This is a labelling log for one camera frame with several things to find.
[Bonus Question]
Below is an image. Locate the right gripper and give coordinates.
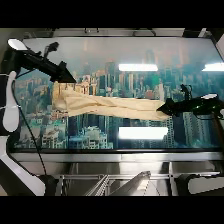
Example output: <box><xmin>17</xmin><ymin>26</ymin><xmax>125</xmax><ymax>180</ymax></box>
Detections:
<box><xmin>156</xmin><ymin>98</ymin><xmax>184</xmax><ymax>117</ymax></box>

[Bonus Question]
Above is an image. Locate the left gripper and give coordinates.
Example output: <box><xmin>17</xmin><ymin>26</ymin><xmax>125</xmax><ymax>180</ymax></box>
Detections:
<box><xmin>48</xmin><ymin>61</ymin><xmax>77</xmax><ymax>84</ymax></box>

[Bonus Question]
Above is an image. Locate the cream shirt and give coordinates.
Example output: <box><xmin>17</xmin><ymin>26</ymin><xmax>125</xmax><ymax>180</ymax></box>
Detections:
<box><xmin>51</xmin><ymin>80</ymin><xmax>171</xmax><ymax>122</ymax></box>

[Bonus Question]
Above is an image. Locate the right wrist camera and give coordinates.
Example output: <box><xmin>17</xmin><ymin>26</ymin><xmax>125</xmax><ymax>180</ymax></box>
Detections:
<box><xmin>179</xmin><ymin>83</ymin><xmax>194</xmax><ymax>103</ymax></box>

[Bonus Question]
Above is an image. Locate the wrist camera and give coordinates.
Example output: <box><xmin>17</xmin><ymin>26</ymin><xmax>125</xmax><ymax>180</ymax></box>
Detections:
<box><xmin>179</xmin><ymin>83</ymin><xmax>194</xmax><ymax>103</ymax></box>
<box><xmin>42</xmin><ymin>41</ymin><xmax>60</xmax><ymax>58</ymax></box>

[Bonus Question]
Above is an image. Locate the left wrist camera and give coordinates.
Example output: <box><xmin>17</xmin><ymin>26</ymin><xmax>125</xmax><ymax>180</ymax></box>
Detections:
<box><xmin>42</xmin><ymin>41</ymin><xmax>60</xmax><ymax>58</ymax></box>

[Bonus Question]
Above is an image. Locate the black cable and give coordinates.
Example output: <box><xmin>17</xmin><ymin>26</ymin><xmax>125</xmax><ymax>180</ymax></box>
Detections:
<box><xmin>10</xmin><ymin>68</ymin><xmax>48</xmax><ymax>178</ymax></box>

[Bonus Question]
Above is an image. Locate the silver frame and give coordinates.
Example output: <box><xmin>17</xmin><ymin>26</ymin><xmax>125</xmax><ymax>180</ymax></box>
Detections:
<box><xmin>9</xmin><ymin>152</ymin><xmax>224</xmax><ymax>197</ymax></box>

